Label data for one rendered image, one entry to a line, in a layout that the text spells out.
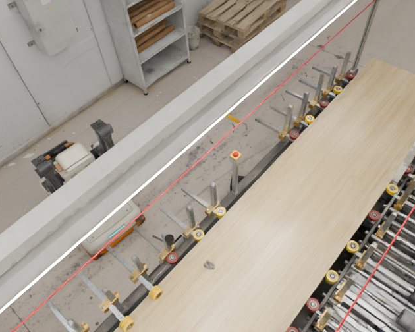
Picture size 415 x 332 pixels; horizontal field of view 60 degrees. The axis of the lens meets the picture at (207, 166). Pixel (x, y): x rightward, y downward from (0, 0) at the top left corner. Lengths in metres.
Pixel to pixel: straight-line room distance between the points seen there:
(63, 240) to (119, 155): 0.29
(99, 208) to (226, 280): 1.54
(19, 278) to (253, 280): 1.71
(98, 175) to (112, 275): 2.63
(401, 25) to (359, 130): 3.46
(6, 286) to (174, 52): 4.69
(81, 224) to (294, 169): 2.17
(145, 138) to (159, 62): 4.23
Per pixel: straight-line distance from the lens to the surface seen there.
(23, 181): 4.64
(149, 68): 5.28
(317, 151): 3.17
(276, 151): 3.38
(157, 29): 5.16
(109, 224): 3.59
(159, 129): 1.17
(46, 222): 1.07
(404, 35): 6.46
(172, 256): 2.63
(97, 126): 2.46
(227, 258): 2.60
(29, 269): 1.14
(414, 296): 2.85
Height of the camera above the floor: 3.30
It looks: 53 degrees down
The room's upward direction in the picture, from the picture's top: 5 degrees counter-clockwise
